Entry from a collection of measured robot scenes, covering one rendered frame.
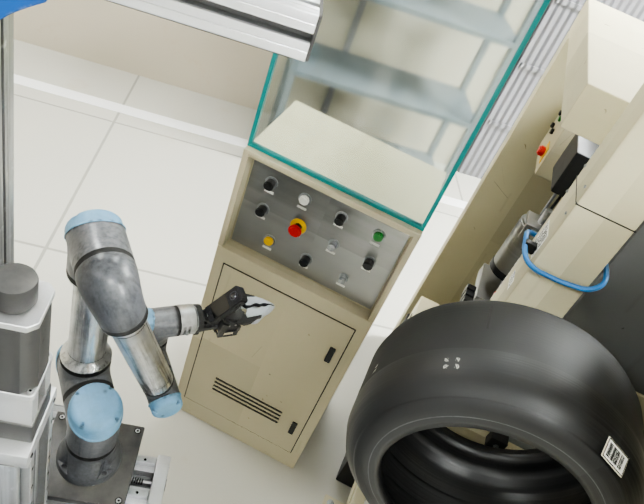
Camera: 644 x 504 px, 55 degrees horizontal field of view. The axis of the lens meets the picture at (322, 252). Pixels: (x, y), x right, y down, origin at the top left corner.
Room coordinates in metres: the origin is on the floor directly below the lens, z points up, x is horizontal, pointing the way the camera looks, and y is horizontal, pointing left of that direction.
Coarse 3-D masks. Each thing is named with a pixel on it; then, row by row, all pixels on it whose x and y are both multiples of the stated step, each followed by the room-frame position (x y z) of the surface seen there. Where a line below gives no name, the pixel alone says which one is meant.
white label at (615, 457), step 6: (606, 444) 0.77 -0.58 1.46; (612, 444) 0.78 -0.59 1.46; (606, 450) 0.76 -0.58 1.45; (612, 450) 0.77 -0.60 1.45; (618, 450) 0.78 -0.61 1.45; (606, 456) 0.75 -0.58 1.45; (612, 456) 0.76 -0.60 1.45; (618, 456) 0.77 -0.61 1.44; (624, 456) 0.78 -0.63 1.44; (612, 462) 0.75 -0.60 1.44; (618, 462) 0.76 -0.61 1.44; (624, 462) 0.77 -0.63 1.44; (618, 468) 0.75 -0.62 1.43; (624, 468) 0.76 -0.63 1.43; (618, 474) 0.75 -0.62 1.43
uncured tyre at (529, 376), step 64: (448, 320) 0.97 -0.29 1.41; (512, 320) 0.97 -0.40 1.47; (384, 384) 0.84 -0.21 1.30; (448, 384) 0.81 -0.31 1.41; (512, 384) 0.81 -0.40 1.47; (576, 384) 0.85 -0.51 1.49; (384, 448) 0.78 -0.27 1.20; (448, 448) 1.04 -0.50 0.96; (576, 448) 0.76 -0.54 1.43; (640, 448) 0.83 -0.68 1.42
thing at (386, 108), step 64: (384, 0) 1.48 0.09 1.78; (448, 0) 1.47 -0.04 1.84; (512, 0) 1.46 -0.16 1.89; (320, 64) 1.49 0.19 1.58; (384, 64) 1.48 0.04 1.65; (448, 64) 1.46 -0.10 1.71; (512, 64) 1.44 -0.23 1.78; (256, 128) 1.50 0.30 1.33; (320, 128) 1.49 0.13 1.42; (384, 128) 1.47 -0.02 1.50; (448, 128) 1.46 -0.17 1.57; (384, 192) 1.46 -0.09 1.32
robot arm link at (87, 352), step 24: (96, 216) 0.89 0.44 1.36; (72, 240) 0.84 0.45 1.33; (96, 240) 0.84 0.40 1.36; (120, 240) 0.87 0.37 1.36; (72, 264) 0.80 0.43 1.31; (72, 312) 0.84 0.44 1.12; (72, 336) 0.84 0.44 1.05; (96, 336) 0.85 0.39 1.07; (72, 360) 0.84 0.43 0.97; (96, 360) 0.86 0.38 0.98; (72, 384) 0.81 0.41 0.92
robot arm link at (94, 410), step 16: (80, 384) 0.81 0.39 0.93; (96, 384) 0.82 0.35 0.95; (112, 384) 0.86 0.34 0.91; (64, 400) 0.78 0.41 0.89; (80, 400) 0.77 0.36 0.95; (96, 400) 0.78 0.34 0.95; (112, 400) 0.80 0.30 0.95; (80, 416) 0.73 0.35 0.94; (96, 416) 0.75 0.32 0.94; (112, 416) 0.76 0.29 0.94; (80, 432) 0.72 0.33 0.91; (96, 432) 0.72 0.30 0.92; (112, 432) 0.75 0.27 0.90; (80, 448) 0.71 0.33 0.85; (96, 448) 0.73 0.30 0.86; (112, 448) 0.76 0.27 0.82
